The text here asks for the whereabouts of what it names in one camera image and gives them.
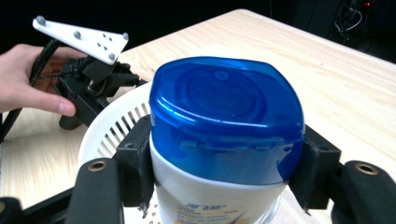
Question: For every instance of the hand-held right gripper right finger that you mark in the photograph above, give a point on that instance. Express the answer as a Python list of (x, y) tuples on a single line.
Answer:
[(320, 174)]

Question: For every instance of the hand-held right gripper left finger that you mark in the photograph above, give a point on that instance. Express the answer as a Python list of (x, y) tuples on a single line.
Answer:
[(135, 168)]

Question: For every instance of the white plastic basket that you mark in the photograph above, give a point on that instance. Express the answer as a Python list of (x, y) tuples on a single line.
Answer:
[(109, 130)]

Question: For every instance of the white bottle with blue cap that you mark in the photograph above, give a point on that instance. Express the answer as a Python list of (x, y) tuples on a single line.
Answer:
[(224, 124)]

